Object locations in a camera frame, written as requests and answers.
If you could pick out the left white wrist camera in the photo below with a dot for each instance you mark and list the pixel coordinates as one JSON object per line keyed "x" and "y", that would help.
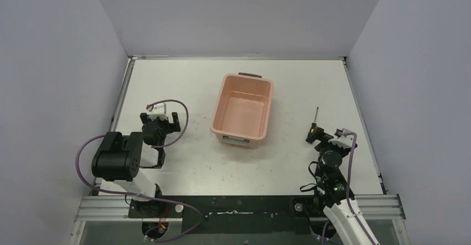
{"x": 157, "y": 111}

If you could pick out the yellow black screwdriver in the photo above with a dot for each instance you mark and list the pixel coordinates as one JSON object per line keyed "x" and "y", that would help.
{"x": 314, "y": 124}

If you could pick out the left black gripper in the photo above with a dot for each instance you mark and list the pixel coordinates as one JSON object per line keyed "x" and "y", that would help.
{"x": 159, "y": 122}

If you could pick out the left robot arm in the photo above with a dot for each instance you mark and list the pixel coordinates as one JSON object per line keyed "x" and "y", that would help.
{"x": 122, "y": 159}

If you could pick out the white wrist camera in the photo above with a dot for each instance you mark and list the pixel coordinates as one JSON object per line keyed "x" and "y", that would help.
{"x": 157, "y": 111}
{"x": 344, "y": 139}

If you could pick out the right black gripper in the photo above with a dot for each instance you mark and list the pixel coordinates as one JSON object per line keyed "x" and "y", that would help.
{"x": 319, "y": 135}

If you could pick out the pink plastic bin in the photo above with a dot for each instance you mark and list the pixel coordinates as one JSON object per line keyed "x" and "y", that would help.
{"x": 242, "y": 110}

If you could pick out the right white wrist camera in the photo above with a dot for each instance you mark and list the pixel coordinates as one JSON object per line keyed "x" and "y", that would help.
{"x": 344, "y": 139}

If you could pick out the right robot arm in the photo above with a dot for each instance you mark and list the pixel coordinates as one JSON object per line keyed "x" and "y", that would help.
{"x": 333, "y": 195}

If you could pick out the aluminium frame rail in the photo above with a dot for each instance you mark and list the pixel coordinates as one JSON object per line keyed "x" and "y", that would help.
{"x": 117, "y": 208}

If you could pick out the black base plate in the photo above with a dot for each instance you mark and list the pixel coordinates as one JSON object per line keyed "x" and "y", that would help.
{"x": 238, "y": 223}

